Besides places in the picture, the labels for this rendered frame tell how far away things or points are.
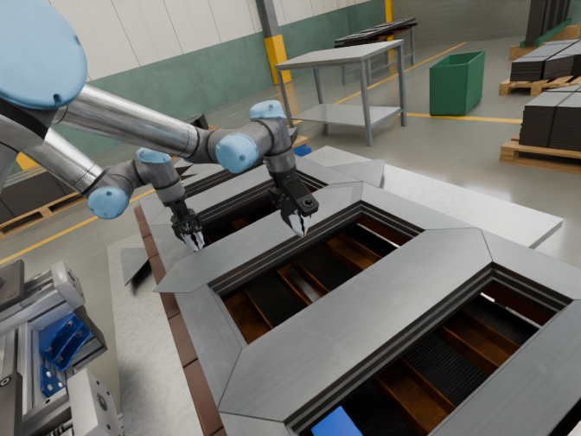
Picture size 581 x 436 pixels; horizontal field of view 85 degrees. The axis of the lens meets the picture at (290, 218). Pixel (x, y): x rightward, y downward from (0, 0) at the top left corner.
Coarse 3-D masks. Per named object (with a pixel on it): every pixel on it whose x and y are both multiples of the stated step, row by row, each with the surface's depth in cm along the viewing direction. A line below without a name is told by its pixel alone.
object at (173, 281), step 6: (174, 264) 101; (174, 270) 98; (168, 276) 96; (174, 276) 95; (180, 276) 94; (162, 282) 94; (168, 282) 93; (174, 282) 93; (180, 282) 92; (168, 288) 91; (174, 288) 90; (180, 288) 90; (186, 288) 89
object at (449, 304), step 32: (192, 192) 156; (256, 192) 137; (320, 224) 102; (384, 224) 99; (288, 256) 99; (224, 288) 91; (480, 288) 71; (512, 288) 69; (544, 288) 64; (416, 320) 64; (384, 352) 62; (352, 384) 60; (320, 416) 57; (448, 416) 52
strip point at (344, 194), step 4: (336, 188) 118; (340, 188) 117; (344, 188) 116; (348, 188) 115; (352, 188) 115; (324, 192) 117; (328, 192) 116; (332, 192) 116; (336, 192) 115; (340, 192) 114; (344, 192) 114; (348, 192) 113; (352, 192) 112; (336, 196) 112; (340, 196) 112; (344, 196) 111; (348, 196) 110; (340, 200) 110; (344, 200) 109; (348, 200) 108; (348, 204) 106
